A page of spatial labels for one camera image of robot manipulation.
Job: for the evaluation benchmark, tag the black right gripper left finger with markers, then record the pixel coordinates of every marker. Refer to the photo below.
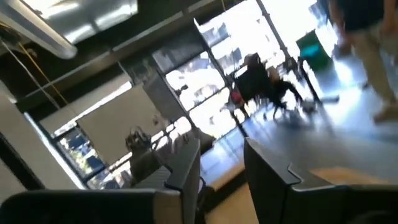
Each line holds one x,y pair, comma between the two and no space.
77,208

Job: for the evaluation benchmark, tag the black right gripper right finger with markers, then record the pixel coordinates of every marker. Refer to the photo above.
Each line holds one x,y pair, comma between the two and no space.
273,202

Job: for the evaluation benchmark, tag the dark metal machine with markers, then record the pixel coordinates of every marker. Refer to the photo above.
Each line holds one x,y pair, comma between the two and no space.
141,155

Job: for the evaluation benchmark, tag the black chair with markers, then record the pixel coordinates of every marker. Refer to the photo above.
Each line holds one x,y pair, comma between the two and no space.
255,81

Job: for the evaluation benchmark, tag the green waste bin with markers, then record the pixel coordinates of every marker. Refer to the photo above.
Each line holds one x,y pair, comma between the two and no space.
312,51

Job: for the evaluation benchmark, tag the person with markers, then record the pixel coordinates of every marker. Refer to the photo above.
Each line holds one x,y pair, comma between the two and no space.
363,18

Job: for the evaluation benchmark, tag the white ceiling duct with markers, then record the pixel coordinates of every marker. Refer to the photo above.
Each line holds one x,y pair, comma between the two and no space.
40,34

